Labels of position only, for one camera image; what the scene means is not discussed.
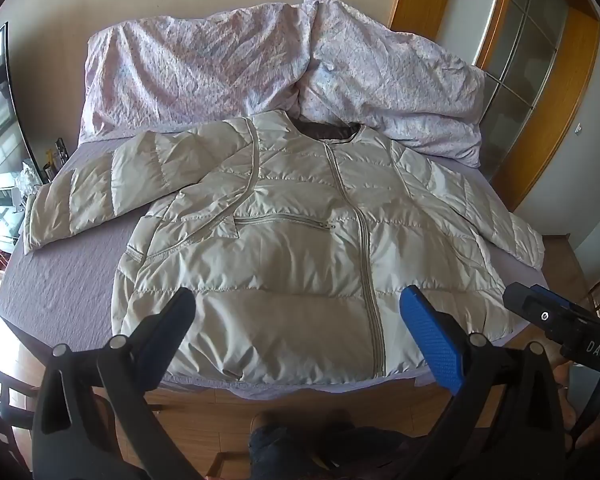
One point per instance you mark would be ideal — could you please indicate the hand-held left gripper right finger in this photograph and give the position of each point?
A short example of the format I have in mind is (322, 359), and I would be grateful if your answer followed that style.
(430, 340)

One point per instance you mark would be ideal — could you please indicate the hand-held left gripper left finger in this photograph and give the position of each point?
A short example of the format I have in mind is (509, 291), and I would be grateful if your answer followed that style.
(172, 321)

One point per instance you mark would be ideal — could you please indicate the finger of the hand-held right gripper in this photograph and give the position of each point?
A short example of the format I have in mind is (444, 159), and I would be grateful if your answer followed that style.
(532, 307)

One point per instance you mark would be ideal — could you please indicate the beige puffer jacket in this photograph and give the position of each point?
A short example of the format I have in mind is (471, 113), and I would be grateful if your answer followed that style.
(290, 260)

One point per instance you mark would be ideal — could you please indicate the person's right hand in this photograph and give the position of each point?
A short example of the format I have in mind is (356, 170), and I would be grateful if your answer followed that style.
(564, 390)

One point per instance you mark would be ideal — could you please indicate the bed with purple sheet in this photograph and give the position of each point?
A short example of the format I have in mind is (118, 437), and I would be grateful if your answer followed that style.
(65, 280)

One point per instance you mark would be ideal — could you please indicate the small bottles cluster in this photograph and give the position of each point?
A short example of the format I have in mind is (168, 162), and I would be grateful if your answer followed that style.
(56, 160)

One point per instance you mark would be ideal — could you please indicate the clear plastic bag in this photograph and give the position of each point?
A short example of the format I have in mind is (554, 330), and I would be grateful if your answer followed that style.
(29, 177)

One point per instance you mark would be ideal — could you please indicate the wooden framed glass door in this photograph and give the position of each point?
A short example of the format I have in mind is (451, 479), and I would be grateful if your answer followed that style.
(565, 100)

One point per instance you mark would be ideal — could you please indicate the pink floral duvet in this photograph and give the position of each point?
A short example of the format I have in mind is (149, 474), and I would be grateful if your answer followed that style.
(190, 70)

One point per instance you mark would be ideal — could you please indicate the glass panel door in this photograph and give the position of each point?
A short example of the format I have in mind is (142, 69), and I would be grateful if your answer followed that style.
(522, 55)

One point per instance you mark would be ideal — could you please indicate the black flat television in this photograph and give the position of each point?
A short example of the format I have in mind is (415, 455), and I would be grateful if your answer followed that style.
(0, 135)

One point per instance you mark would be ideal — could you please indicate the pink floral bed sheet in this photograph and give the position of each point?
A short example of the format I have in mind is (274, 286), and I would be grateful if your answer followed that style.
(395, 85)

